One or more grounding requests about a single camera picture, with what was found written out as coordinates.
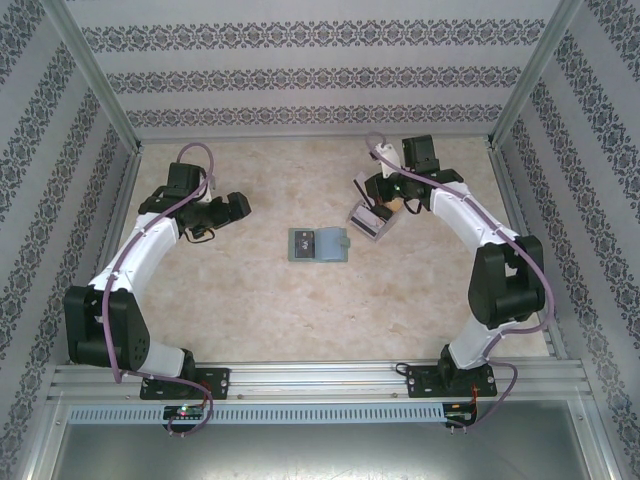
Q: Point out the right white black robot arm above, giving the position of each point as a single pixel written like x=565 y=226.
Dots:
x=465 y=220

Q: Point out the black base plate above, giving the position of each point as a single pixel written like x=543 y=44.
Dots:
x=217 y=382
x=420 y=390

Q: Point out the grey metal sheet panel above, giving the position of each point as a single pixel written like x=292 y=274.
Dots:
x=320 y=450

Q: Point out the dark credit card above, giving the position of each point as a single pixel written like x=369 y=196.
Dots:
x=303 y=245

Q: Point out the left circuit board green light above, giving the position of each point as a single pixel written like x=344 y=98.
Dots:
x=185 y=412

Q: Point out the right circuit board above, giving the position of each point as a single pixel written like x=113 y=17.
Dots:
x=462 y=416

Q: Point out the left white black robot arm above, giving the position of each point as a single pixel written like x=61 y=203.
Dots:
x=145 y=255

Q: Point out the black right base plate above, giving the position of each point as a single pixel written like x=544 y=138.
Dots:
x=420 y=390

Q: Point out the aluminium table side rail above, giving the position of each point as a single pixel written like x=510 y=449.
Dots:
x=525 y=250
x=112 y=240

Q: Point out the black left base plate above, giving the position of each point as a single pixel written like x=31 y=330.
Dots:
x=217 y=382

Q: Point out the aluminium frame post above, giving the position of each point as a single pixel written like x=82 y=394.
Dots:
x=537 y=75
x=95 y=75

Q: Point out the light blue card holder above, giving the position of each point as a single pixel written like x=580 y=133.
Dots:
x=332 y=245

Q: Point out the aluminium mounting rail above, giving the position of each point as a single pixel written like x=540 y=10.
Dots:
x=320 y=380

